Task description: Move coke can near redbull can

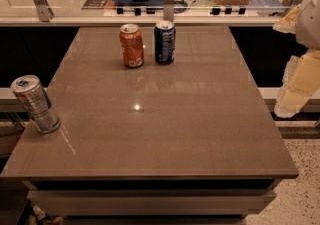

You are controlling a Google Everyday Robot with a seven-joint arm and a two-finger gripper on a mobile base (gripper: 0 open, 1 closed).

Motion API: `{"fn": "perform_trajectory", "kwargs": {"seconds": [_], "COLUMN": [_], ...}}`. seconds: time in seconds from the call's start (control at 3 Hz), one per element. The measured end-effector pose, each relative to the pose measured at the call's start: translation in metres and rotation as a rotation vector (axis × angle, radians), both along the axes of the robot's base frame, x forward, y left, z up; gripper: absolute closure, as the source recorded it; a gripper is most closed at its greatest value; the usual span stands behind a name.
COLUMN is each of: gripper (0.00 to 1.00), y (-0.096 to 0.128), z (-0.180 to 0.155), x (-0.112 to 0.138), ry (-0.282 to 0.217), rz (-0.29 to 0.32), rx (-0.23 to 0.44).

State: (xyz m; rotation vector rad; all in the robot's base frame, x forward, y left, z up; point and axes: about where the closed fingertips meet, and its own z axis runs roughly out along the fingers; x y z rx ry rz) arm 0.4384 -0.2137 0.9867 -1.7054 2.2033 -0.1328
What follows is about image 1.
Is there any silver redbull can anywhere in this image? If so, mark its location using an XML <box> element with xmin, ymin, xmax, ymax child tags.
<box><xmin>11</xmin><ymin>75</ymin><xmax>60</xmax><ymax>133</ymax></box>

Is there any orange red coke can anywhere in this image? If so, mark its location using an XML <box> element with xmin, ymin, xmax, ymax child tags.
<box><xmin>119</xmin><ymin>24</ymin><xmax>144</xmax><ymax>68</ymax></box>

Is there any small bottle under table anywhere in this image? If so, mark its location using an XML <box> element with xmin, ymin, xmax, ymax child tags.
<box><xmin>32</xmin><ymin>205</ymin><xmax>47</xmax><ymax>225</ymax></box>

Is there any grey table drawer front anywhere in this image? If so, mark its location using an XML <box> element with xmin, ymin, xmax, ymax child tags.
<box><xmin>28</xmin><ymin>190</ymin><xmax>276</xmax><ymax>216</ymax></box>

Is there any blue pepsi can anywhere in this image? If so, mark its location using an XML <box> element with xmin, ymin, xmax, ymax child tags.
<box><xmin>154</xmin><ymin>20</ymin><xmax>176</xmax><ymax>64</ymax></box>

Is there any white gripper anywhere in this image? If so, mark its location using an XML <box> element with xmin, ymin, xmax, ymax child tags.
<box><xmin>273</xmin><ymin>0</ymin><xmax>320</xmax><ymax>118</ymax></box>

